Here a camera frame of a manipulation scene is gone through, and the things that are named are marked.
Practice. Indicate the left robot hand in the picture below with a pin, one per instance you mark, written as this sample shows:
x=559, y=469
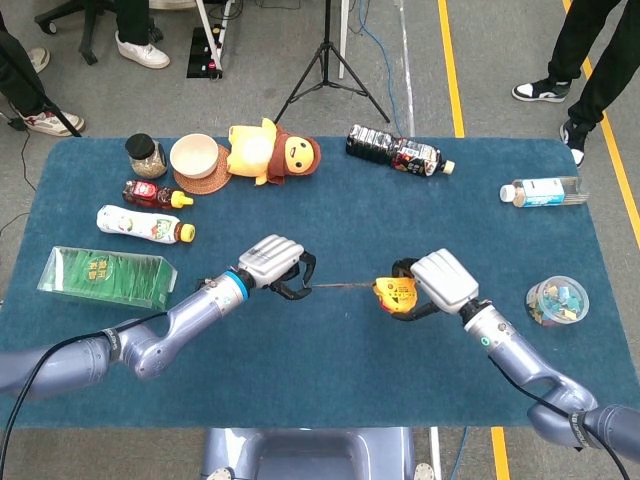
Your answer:
x=270, y=257

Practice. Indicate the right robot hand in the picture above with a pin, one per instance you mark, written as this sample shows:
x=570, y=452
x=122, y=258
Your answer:
x=445, y=280

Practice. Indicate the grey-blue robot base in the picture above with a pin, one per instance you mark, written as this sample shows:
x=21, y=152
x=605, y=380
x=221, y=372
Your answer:
x=300, y=455

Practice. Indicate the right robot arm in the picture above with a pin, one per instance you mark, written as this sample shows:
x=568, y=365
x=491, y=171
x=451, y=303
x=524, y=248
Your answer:
x=515, y=355

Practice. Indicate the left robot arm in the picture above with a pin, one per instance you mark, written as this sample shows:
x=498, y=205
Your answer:
x=150, y=345

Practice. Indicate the blue tablecloth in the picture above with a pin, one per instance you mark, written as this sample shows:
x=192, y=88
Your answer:
x=275, y=350

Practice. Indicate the round woven coaster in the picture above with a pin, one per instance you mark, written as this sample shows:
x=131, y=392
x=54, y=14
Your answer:
x=210, y=185

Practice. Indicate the yellow plush toy brown hood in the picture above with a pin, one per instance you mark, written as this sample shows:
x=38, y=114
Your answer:
x=250, y=150

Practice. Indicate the clear tub colourful clips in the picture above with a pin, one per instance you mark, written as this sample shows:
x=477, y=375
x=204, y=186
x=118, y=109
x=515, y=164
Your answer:
x=557, y=302

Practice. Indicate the white bowl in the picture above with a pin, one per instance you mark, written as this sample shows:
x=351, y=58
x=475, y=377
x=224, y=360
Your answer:
x=192, y=157

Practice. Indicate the white bottle yellow cap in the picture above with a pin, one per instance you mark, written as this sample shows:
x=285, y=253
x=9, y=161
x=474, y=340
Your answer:
x=135, y=222

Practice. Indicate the dark tea bottle black label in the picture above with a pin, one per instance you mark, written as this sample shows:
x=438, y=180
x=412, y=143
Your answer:
x=380, y=145

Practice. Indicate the glass jar black lid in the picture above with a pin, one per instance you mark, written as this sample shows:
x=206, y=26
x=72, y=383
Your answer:
x=147, y=162

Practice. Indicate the clear box green tea packets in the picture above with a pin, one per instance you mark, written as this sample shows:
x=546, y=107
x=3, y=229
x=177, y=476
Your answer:
x=100, y=275

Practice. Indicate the black power strip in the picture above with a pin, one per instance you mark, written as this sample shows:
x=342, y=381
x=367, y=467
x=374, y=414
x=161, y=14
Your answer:
x=200, y=55

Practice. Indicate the black tripod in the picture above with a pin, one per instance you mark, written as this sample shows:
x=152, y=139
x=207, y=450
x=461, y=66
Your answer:
x=326, y=50

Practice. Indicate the seated person black trousers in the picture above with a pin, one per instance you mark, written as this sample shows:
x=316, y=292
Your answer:
x=145, y=52

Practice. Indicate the black slanted stand leg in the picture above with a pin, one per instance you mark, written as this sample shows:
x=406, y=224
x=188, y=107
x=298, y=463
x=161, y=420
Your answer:
x=67, y=122

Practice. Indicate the person with red-white sneakers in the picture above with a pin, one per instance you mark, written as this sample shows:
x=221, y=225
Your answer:
x=50, y=122

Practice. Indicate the standing person black clothes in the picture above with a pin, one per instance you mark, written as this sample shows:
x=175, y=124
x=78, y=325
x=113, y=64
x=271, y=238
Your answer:
x=600, y=50

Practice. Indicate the black office chair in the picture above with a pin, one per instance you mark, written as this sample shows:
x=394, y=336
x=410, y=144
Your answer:
x=90, y=30

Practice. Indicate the white post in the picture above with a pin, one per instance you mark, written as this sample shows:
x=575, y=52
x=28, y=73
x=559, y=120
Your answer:
x=343, y=40

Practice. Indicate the white table frame leg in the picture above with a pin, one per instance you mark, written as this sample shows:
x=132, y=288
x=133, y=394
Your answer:
x=210, y=35

